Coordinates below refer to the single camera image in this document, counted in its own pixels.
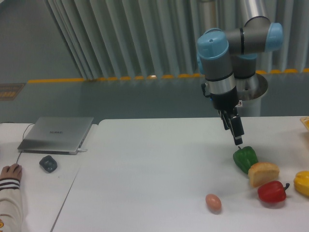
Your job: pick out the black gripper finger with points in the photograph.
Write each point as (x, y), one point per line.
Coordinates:
(224, 117)
(237, 129)

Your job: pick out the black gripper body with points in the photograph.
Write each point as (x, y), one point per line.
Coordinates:
(226, 101)

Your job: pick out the white striped sleeve forearm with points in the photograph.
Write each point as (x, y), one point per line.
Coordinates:
(11, 208)

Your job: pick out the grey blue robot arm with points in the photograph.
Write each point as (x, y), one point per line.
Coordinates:
(228, 61)

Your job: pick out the yellow basket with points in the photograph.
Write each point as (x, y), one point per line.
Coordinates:
(305, 121)

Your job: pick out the person's hand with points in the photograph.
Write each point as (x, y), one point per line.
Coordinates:
(12, 172)

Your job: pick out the green bell pepper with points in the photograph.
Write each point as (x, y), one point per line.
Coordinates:
(244, 158)

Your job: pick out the bread loaf piece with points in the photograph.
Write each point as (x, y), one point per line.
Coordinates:
(262, 173)

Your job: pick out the red bell pepper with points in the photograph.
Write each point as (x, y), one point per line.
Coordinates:
(273, 192)

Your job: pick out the brown egg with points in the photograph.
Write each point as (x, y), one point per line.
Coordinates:
(213, 203)

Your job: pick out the yellow bell pepper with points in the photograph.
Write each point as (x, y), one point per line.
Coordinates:
(301, 182)

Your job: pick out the silver laptop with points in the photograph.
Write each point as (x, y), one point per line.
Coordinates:
(56, 135)

